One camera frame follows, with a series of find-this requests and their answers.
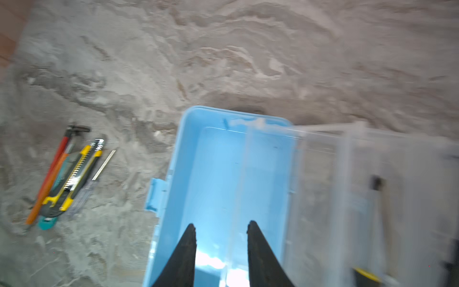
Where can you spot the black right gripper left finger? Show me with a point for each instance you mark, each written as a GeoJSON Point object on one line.
{"type": "Point", "coordinates": [179, 270]}

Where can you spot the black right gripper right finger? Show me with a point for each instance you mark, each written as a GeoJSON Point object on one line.
{"type": "Point", "coordinates": [264, 268]}

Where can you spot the blue plastic tool box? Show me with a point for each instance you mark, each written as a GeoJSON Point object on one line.
{"type": "Point", "coordinates": [306, 187]}

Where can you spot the black yellow phillips screwdriver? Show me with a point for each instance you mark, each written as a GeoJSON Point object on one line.
{"type": "Point", "coordinates": [372, 264]}

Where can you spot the yellow black utility knife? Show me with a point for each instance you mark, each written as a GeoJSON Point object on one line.
{"type": "Point", "coordinates": [61, 198]}

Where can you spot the teal utility knife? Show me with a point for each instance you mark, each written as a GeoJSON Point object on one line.
{"type": "Point", "coordinates": [48, 223]}

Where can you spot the orange pencil tool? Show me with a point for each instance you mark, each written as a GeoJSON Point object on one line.
{"type": "Point", "coordinates": [37, 206]}

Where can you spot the red handled tool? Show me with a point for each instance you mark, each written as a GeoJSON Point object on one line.
{"type": "Point", "coordinates": [71, 130]}

